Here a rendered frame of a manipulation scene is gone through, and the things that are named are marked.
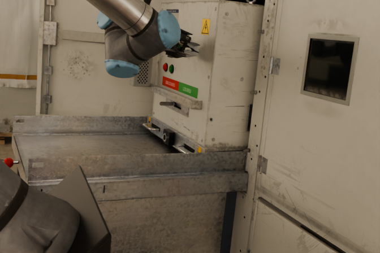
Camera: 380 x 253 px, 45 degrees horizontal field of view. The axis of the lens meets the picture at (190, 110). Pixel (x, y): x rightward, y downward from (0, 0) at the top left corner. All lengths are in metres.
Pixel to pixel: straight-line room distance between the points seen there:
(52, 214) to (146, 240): 0.82
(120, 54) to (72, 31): 0.89
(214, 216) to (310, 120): 0.50
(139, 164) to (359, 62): 0.68
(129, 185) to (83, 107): 0.84
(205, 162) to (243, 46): 0.39
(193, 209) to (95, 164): 0.36
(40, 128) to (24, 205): 1.20
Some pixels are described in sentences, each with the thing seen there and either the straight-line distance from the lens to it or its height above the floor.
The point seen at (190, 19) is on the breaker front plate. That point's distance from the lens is 1.62.
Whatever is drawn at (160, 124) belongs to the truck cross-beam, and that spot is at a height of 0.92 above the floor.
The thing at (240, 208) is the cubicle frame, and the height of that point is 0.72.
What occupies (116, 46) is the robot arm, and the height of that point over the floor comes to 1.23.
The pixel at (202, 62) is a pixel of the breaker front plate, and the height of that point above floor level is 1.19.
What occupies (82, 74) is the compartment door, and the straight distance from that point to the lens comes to 2.12.
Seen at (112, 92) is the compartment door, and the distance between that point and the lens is 2.11.
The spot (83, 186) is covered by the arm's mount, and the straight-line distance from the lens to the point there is 0.80.
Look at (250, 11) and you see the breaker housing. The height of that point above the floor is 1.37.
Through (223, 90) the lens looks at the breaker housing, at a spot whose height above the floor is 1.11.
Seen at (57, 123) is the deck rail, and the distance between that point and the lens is 1.87.
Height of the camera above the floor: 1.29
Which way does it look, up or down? 10 degrees down
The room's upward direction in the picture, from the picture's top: 5 degrees clockwise
